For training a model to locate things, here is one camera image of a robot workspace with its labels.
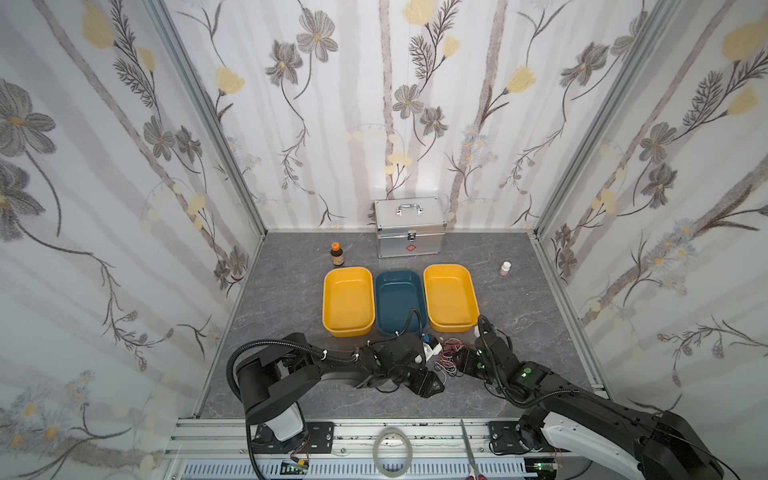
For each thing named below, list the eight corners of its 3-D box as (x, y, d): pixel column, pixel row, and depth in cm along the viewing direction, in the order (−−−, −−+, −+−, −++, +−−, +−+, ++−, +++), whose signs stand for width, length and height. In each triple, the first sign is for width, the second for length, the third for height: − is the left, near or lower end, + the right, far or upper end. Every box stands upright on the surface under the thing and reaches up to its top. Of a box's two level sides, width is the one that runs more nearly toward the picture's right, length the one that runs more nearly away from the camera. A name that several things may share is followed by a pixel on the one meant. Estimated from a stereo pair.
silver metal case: (375, 258, 114) (374, 228, 102) (376, 223, 126) (375, 193, 114) (439, 258, 115) (446, 229, 102) (434, 224, 127) (440, 194, 114)
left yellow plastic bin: (318, 338, 93) (314, 329, 88) (328, 277, 108) (325, 267, 103) (374, 338, 94) (374, 330, 89) (376, 278, 109) (376, 267, 104)
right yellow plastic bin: (426, 334, 95) (428, 325, 89) (421, 275, 110) (423, 264, 104) (476, 335, 95) (482, 325, 90) (465, 275, 110) (469, 264, 105)
